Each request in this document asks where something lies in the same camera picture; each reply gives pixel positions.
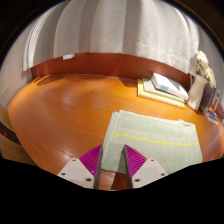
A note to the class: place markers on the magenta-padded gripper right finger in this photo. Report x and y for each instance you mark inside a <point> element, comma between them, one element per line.
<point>146,171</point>

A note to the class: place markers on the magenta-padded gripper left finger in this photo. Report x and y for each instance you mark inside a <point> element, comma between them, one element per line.
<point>78,171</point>

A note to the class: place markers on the pale green towel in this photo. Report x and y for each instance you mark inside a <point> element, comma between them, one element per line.
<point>156,133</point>

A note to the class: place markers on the wooden chair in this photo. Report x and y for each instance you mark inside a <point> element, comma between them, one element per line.
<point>10,143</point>

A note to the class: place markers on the flat yellow book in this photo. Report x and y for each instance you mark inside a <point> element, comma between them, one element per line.
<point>150,96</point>

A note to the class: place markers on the thin grey-white book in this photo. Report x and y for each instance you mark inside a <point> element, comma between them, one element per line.
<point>153,88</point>

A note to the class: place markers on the white ceramic vase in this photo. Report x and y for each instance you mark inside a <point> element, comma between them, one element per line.
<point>196,93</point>

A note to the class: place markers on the upright blue book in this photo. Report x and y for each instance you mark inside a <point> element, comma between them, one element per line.
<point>216,100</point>

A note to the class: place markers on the white flower bouquet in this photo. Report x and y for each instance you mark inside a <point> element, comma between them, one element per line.
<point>205,68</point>

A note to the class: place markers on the white curtain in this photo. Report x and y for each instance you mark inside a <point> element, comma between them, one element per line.
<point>116,26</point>

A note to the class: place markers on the white wall plate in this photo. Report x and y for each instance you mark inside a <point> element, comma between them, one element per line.
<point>68,56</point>

